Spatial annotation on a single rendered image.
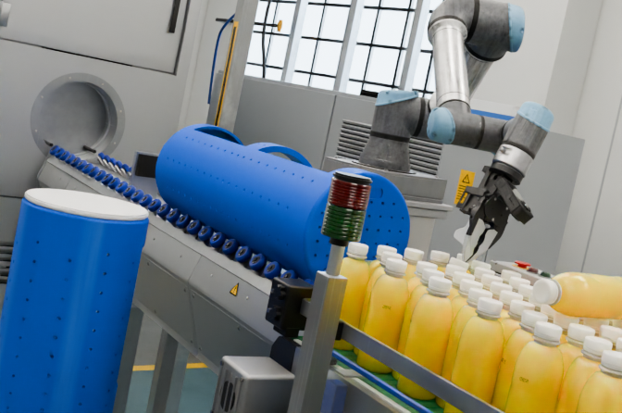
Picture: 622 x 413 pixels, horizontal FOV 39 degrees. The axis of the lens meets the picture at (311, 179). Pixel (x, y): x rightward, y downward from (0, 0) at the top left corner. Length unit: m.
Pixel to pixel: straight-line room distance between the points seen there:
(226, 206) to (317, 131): 2.22
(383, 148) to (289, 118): 2.10
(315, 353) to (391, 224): 0.66
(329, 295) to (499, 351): 0.28
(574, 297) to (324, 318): 0.39
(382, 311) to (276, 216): 0.46
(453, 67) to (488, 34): 0.21
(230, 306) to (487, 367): 0.87
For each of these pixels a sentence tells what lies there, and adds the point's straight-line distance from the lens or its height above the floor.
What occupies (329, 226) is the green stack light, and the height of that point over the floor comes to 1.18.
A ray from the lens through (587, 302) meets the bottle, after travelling 1.47.
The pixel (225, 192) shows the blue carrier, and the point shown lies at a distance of 2.22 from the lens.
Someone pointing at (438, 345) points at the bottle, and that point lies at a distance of 1.54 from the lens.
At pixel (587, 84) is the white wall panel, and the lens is 4.96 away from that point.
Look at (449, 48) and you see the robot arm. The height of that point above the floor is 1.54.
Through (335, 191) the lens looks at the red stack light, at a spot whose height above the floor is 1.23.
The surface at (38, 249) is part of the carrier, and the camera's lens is 1.98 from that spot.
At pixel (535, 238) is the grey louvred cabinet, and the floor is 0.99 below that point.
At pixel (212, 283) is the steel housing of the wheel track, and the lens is 2.26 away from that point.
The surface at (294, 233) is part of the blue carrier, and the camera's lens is 1.92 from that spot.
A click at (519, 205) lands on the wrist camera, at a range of 1.77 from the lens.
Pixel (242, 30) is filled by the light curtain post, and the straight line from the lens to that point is 3.32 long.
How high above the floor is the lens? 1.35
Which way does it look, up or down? 5 degrees down
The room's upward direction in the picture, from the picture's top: 12 degrees clockwise
